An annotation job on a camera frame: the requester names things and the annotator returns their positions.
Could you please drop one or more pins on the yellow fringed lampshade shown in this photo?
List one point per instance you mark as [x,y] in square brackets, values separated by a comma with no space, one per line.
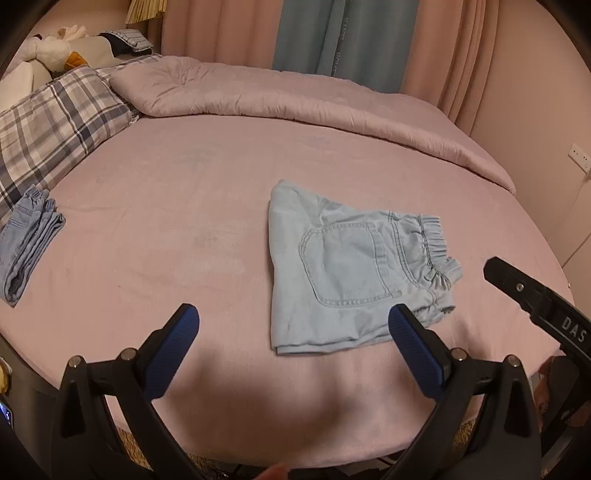
[145,11]

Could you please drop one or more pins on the folded blue jeans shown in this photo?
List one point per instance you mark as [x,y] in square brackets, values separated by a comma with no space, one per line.
[30,240]

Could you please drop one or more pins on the pink quilt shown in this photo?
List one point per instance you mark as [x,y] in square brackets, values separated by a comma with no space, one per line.
[277,97]

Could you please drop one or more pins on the device with blue display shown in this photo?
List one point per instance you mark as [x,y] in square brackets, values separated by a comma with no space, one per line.
[5,414]

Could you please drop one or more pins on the large plaid pillow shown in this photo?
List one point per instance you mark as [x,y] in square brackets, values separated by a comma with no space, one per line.
[51,124]

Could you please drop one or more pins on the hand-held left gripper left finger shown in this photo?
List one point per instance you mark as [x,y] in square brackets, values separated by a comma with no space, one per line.
[173,344]

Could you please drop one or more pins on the light blue denim pants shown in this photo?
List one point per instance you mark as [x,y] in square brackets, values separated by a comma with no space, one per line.
[346,272]

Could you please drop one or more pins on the small dark plaid pillow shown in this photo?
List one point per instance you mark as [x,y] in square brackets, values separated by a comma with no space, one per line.
[127,40]

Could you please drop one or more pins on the white wall socket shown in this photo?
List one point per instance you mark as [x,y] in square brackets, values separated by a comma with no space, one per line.
[581,157]

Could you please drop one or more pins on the white pillow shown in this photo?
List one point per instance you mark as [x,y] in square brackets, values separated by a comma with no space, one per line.
[21,83]

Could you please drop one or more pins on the beige cushion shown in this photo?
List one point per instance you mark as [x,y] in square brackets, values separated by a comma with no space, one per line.
[94,50]

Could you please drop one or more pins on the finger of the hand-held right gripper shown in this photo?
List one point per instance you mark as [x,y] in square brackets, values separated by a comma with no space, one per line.
[512,281]

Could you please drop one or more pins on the blue curtain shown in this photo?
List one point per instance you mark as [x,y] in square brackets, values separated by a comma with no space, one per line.
[341,37]

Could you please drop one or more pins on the white plush duck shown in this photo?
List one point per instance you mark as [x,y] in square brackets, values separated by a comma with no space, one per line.
[55,46]

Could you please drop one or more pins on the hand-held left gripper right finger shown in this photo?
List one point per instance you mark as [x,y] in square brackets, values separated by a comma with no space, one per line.
[413,350]

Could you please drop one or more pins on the pink bed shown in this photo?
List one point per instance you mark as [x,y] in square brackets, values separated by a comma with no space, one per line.
[184,230]

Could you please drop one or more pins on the pink curtain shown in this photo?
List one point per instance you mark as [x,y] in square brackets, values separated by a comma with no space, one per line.
[221,32]
[448,50]

